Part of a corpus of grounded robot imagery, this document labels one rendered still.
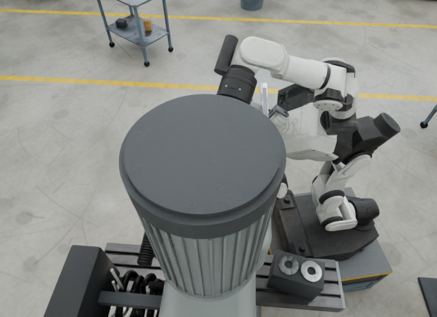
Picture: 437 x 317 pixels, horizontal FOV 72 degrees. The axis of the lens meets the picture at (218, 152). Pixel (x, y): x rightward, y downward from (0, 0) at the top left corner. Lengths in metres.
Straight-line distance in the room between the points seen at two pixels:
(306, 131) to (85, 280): 0.88
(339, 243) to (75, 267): 1.71
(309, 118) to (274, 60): 0.50
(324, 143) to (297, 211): 1.05
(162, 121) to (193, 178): 0.10
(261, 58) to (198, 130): 0.41
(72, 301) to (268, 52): 0.74
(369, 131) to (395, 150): 2.27
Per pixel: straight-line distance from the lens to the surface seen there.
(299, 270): 1.47
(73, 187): 3.26
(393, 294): 2.89
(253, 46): 0.76
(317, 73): 0.83
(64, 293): 0.86
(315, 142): 1.21
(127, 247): 1.73
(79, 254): 0.88
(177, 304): 0.74
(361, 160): 1.52
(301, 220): 2.20
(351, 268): 2.37
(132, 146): 0.37
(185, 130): 0.38
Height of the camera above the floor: 2.48
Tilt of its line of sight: 51 degrees down
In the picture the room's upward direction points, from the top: straight up
